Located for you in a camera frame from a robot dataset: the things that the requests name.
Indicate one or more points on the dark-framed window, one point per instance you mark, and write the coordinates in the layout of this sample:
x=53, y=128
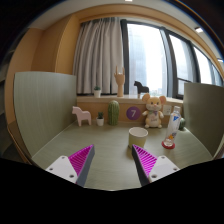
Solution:
x=146, y=56

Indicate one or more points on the white wall socket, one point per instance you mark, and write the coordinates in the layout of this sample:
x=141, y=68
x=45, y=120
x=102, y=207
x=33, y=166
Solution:
x=167, y=110

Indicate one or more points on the cream mouse plush toy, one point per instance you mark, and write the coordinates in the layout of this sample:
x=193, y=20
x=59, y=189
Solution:
x=153, y=115

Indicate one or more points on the grey-green desk divider panel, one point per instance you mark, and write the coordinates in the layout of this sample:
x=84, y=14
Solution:
x=205, y=113
x=43, y=110

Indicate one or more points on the grey pleated curtain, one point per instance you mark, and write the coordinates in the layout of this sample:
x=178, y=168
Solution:
x=98, y=53

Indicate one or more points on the pink horse figure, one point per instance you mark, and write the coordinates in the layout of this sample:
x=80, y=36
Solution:
x=81, y=116

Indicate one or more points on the round purple number sticker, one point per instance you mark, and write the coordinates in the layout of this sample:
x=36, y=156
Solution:
x=133, y=113

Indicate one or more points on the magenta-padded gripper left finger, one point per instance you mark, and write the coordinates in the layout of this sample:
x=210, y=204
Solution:
x=61, y=168

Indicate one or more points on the black horse figure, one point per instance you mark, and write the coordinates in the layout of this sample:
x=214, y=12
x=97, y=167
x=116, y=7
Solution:
x=141, y=88

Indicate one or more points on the round green cactus ornament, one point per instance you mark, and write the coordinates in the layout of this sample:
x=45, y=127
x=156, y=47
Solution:
x=182, y=124

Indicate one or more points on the flat round red coaster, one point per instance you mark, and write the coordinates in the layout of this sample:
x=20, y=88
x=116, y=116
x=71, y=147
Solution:
x=164, y=145

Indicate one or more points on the wooden hand figure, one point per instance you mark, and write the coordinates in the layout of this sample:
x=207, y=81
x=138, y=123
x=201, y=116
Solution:
x=119, y=83

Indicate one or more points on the pale yellow paper cup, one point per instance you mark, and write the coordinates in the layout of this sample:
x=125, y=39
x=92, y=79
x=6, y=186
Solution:
x=138, y=138

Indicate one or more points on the clear plastic drink bottle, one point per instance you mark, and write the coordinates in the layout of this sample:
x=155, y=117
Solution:
x=172, y=128

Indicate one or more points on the small plant in white pot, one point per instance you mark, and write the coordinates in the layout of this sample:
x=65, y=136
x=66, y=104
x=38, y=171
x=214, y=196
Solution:
x=100, y=121
x=97, y=93

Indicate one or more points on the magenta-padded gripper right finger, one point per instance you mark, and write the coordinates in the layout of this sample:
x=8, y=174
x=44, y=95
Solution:
x=163, y=168

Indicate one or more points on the tall green cactus ornament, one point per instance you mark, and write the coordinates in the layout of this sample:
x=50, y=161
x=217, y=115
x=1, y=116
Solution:
x=113, y=113

